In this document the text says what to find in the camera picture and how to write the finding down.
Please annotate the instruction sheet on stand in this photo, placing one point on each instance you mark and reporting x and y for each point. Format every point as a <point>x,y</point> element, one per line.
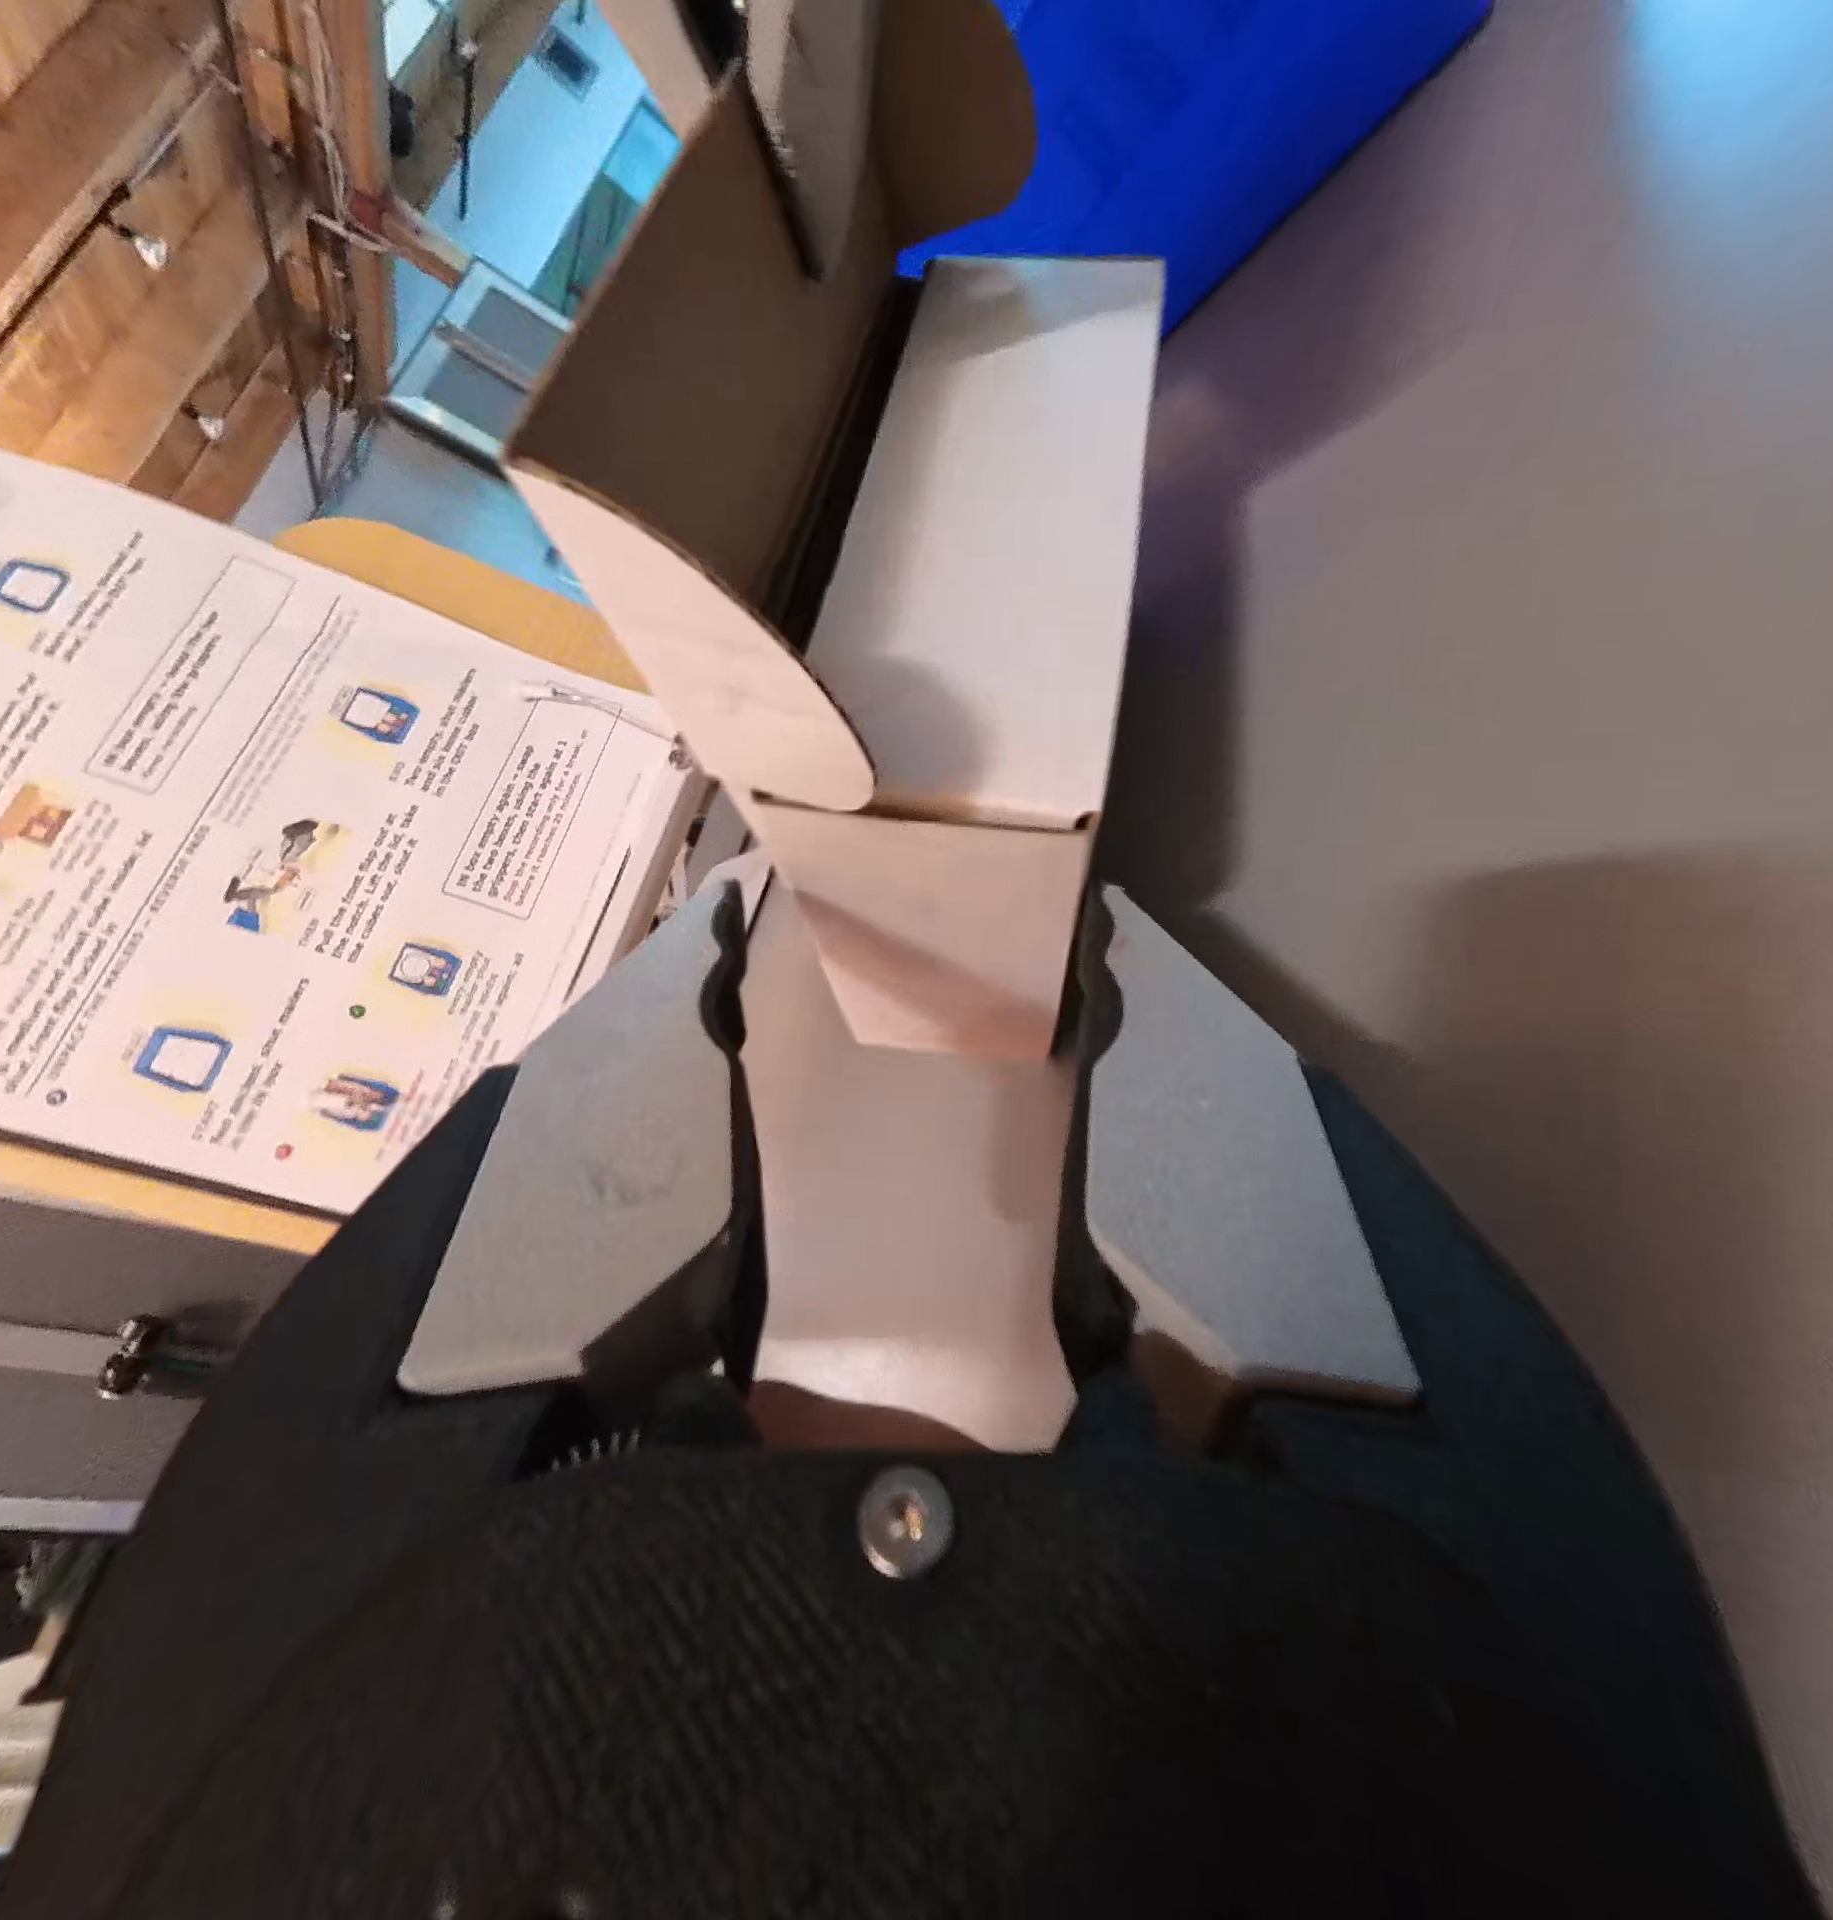
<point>450,576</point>

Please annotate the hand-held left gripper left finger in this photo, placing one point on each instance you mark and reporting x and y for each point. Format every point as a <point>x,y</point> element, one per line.
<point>586,1200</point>

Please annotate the printed instruction sheet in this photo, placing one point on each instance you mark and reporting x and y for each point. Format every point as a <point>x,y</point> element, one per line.
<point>256,825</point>

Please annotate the white cardboard mailer box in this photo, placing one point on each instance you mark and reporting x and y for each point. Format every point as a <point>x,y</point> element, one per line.
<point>992,570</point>

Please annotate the dark monitor with pale frame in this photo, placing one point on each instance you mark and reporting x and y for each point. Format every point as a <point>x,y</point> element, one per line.
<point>76,1276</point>

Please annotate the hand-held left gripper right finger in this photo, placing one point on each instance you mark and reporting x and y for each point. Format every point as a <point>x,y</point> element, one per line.
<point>1232,1200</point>

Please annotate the blue plastic bin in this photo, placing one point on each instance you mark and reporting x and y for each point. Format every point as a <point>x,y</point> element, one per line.
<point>1232,121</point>

